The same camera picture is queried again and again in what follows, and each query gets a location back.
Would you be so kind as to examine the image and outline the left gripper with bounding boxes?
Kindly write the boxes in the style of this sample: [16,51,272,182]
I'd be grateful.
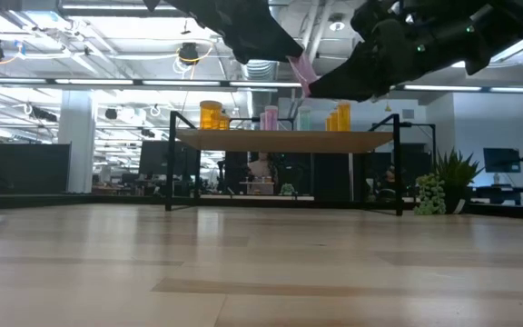
[143,0,304,65]

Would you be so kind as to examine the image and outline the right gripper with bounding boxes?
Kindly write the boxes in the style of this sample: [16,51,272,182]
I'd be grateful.
[309,0,494,103]

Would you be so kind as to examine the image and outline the green pill bottle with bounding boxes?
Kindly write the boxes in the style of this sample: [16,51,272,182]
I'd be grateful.
[297,106,312,132]

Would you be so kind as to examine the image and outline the wooden shelf black metal legs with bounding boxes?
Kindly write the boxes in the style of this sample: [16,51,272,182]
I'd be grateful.
[164,111,403,217]

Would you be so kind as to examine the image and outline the person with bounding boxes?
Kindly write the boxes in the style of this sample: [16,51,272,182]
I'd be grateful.
[246,152,277,195]
[379,163,401,201]

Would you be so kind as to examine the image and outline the green artificial potted plant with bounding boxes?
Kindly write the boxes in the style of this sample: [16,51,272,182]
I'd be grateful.
[413,147,485,217]

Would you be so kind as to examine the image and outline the dark desk monitor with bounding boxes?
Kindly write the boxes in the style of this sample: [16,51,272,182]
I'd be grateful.
[482,147,522,173]

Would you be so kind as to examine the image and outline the long linear ceiling light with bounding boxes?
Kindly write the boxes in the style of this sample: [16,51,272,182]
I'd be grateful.
[0,75,523,94]

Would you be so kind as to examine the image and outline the dark office desk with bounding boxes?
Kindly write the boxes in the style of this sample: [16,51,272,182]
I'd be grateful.
[468,183,523,206]

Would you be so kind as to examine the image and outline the black office partition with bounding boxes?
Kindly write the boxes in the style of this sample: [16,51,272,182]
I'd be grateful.
[0,142,73,195]

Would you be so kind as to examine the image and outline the black metal table frame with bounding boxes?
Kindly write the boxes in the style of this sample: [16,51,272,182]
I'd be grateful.
[0,193,523,219]

